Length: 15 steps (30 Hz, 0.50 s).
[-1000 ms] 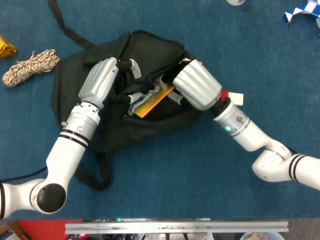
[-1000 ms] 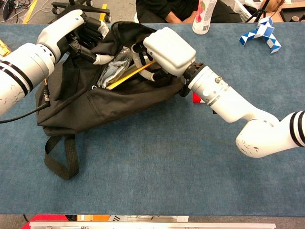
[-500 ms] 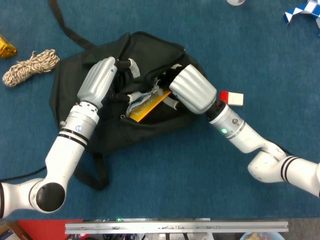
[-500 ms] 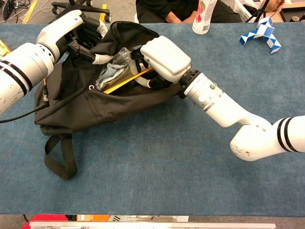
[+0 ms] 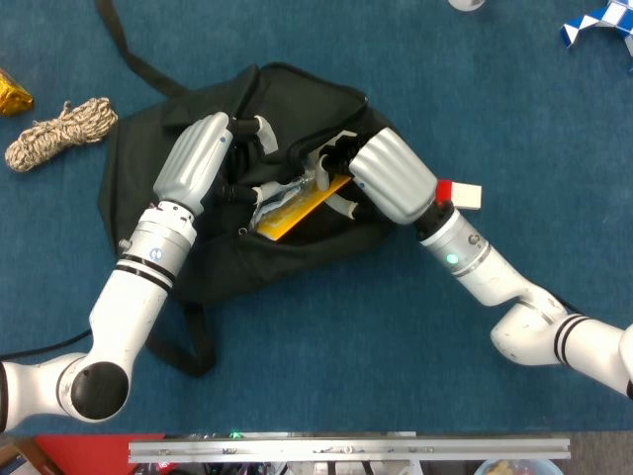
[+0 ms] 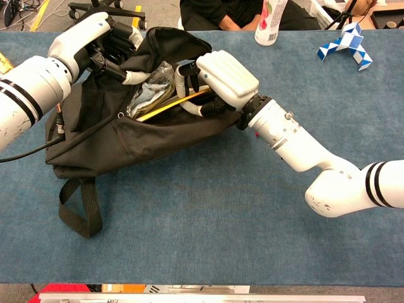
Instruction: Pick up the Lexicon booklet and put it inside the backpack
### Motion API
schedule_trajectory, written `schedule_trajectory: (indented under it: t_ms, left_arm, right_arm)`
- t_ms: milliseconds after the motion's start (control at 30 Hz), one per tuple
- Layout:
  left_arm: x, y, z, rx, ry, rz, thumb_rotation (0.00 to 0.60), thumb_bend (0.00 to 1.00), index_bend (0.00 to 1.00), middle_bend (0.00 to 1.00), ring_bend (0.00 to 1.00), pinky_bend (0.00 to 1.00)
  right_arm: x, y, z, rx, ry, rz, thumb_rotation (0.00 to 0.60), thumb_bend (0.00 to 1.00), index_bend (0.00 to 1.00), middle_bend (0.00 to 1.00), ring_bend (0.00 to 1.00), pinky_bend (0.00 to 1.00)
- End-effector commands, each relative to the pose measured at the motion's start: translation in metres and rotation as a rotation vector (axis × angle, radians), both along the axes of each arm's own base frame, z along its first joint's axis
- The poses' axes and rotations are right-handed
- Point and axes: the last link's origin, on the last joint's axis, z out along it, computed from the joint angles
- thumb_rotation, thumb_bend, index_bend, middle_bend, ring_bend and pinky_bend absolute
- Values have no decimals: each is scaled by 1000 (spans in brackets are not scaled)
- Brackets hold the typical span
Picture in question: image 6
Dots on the blue felt table mat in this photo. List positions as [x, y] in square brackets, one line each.
[205, 236]

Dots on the gold foil packet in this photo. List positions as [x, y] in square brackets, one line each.
[3, 63]

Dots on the seated person in black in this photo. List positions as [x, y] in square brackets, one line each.
[205, 12]

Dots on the white bottle with fruit label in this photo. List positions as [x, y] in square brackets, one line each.
[266, 28]

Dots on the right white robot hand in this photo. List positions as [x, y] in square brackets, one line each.
[227, 79]

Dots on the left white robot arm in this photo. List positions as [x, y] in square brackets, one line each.
[19, 104]

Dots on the black fabric backpack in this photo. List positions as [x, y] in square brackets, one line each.
[142, 142]

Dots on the red panel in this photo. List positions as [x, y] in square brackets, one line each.
[63, 288]

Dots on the black tripod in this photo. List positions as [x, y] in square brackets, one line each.
[342, 15]

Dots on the white and yellow Lexicon book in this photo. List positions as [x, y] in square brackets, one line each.
[167, 106]

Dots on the orange white printed panel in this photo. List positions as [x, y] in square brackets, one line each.
[176, 288]

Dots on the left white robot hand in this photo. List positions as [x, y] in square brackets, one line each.
[79, 41]

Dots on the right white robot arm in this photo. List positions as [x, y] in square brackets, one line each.
[315, 151]

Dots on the white plastic basket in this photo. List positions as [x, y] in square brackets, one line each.
[318, 12]

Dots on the clear plastic bag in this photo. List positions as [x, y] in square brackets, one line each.
[151, 91]

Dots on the blue white snake puzzle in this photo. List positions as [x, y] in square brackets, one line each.
[347, 39]

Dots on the black office chair base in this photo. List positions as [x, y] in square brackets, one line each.
[126, 11]

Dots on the aluminium profile rail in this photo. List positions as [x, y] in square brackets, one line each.
[202, 298]

